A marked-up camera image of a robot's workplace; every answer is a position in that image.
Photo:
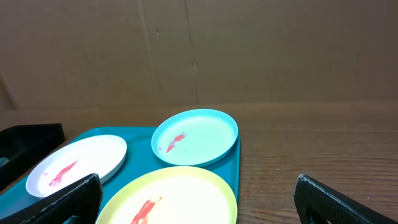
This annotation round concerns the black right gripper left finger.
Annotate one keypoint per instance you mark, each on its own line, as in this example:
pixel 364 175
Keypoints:
pixel 78 202

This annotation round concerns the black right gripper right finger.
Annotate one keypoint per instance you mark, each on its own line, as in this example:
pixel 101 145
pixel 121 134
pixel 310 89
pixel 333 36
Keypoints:
pixel 317 203

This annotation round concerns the white plate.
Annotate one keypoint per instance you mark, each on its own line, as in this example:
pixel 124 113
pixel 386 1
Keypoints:
pixel 102 155

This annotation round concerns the yellow plate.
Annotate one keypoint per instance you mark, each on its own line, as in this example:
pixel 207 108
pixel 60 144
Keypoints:
pixel 180 194

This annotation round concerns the teal plastic tray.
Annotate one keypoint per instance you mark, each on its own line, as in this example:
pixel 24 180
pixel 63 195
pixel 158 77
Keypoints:
pixel 139 160

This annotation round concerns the black plastic tray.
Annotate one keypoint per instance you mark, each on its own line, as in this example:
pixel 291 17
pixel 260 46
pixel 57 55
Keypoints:
pixel 25 145

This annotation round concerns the light blue plate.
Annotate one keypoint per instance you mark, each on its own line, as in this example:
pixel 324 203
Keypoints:
pixel 197 137

